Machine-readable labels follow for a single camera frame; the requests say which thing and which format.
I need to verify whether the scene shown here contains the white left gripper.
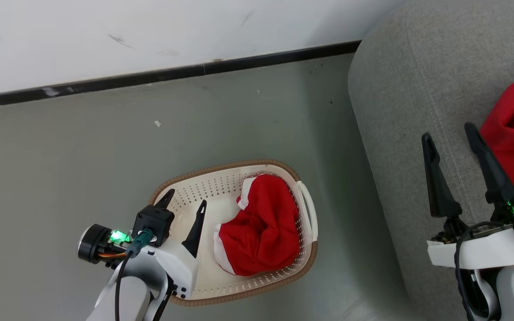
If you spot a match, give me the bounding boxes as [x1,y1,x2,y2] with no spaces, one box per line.
[136,189,207,300]

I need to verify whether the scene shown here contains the grey fabric sofa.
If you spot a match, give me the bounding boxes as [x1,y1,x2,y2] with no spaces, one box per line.
[348,0,514,321]

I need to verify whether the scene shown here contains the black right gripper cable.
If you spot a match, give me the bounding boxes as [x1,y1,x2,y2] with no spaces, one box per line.
[455,221,514,321]

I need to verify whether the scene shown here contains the red shorts with white trim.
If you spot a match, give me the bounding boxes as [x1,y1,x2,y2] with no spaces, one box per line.
[213,174,302,277]

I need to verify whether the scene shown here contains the left camera cable teal plug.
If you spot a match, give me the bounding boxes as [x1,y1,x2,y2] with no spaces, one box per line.
[113,227,154,321]

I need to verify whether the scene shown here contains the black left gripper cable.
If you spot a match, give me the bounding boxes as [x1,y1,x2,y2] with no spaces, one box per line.
[152,274,175,321]

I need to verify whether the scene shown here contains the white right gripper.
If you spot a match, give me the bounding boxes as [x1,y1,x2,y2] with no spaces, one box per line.
[421,122,514,270]

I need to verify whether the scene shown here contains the cream plastic laundry basket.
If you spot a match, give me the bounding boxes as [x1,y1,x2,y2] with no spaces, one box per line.
[149,159,319,307]

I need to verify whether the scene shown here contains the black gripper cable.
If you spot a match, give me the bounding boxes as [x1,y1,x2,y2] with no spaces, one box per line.
[455,221,514,321]
[152,274,175,321]

